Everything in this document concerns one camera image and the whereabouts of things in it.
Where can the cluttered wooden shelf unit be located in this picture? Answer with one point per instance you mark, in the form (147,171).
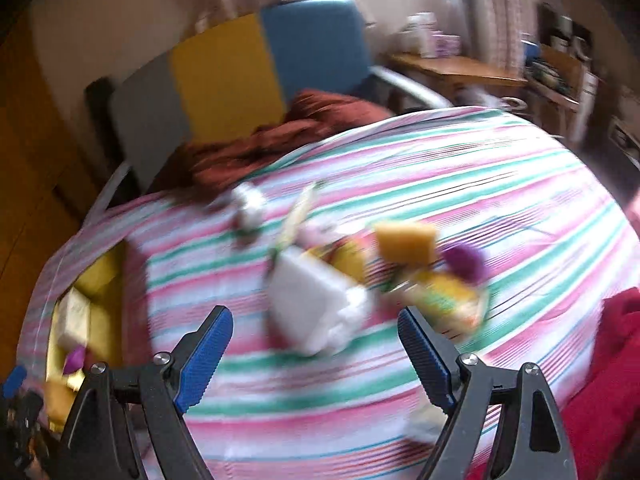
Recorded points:
(560,60)

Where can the red cloth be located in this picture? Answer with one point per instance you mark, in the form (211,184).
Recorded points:
(610,385)

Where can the wooden wardrobe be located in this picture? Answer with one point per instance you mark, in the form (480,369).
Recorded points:
(30,160)

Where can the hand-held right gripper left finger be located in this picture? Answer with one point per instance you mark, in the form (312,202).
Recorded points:
(205,355)

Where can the yellow sponge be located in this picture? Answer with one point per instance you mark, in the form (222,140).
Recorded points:
(405,240)

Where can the green and yellow box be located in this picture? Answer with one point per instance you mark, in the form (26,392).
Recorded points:
(445,300)

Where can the white sponge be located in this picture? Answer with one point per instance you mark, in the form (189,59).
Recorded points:
(305,300)

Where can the wooden side table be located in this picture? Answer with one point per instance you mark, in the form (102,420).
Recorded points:
(460,70)

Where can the white plastic wad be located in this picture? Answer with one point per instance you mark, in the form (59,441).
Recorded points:
(250,205)

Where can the yellow cloth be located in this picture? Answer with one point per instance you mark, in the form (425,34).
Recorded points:
(57,397)

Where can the white bed rail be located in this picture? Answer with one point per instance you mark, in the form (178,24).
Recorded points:
(410,87)
(112,187)

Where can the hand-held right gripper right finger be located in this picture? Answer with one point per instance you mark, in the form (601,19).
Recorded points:
(425,360)

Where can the grey yellow blue headboard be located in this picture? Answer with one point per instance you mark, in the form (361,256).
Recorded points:
(225,75)

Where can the maroon cloth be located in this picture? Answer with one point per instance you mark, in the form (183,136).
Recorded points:
(300,125)

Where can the gold tray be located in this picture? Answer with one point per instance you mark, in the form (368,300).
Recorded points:
(107,310)

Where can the tall white box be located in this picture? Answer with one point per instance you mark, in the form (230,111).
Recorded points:
(74,317)

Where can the white boxes on sill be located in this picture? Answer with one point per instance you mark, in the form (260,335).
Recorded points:
(446,45)

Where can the small white box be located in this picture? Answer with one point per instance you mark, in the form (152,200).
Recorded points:
(421,32)

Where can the yellow towel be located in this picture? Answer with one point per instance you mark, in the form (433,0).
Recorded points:
(350,260)

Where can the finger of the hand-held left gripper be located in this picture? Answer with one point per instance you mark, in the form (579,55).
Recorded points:
(13,381)

